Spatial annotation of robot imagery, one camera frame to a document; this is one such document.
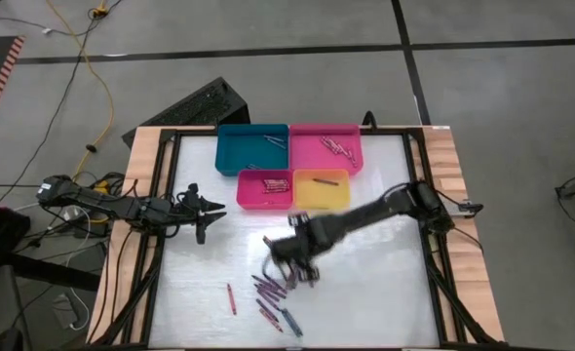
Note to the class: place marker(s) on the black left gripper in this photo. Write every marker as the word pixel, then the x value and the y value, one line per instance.
pixel 190 205

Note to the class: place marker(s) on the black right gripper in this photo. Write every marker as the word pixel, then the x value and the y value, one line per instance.
pixel 309 239

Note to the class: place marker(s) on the brownish orange crayon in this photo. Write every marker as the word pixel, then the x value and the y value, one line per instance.
pixel 325 182

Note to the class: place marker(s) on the pink crayon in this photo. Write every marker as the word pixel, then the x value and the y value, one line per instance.
pixel 337 146
pixel 351 157
pixel 329 144

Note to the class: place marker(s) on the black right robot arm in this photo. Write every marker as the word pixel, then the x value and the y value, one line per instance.
pixel 380 207

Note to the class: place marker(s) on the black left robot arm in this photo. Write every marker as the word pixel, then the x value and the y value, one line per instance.
pixel 102 202

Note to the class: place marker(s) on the small pink plastic bin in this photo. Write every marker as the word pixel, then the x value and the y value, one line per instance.
pixel 251 195

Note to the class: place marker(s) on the large teal plastic bin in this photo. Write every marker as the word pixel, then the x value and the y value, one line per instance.
pixel 241 148

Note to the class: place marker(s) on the small yellow plastic bin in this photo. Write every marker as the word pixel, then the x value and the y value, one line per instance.
pixel 321 197

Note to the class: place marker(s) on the wooden table border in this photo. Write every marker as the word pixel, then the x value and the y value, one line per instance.
pixel 143 156

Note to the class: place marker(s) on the black keyboard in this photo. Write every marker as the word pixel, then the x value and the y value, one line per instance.
pixel 190 109

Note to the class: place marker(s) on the large pink plastic bin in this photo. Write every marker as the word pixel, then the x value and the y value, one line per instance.
pixel 312 156

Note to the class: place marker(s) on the black clamp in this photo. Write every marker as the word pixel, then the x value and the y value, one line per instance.
pixel 369 119

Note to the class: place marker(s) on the black computer mouse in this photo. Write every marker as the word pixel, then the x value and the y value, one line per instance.
pixel 9 339

